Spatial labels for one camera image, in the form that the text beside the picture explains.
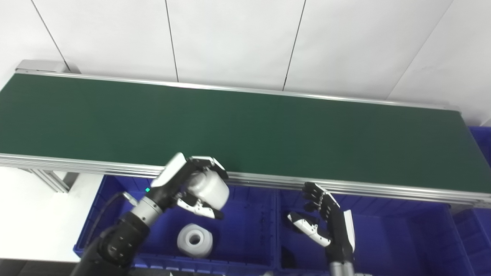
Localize green conveyor belt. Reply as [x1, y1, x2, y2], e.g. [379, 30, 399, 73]
[0, 73, 491, 194]
[0, 68, 491, 209]

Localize white round plastic part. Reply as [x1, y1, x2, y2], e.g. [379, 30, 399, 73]
[177, 223, 214, 258]
[187, 169, 230, 211]

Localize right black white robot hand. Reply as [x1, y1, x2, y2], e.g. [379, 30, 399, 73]
[287, 182, 356, 265]

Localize grey conveyor end housing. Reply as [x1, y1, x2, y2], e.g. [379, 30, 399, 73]
[15, 59, 81, 74]

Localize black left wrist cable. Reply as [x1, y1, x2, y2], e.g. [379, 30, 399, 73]
[85, 192, 139, 248]

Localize aluminium conveyor support leg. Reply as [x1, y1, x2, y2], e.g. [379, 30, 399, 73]
[29, 169, 80, 193]

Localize blue plastic bin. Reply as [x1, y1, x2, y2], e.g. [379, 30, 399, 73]
[453, 126, 491, 276]
[73, 176, 278, 275]
[275, 188, 477, 276]

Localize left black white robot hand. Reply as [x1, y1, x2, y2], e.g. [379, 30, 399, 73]
[145, 152, 230, 220]

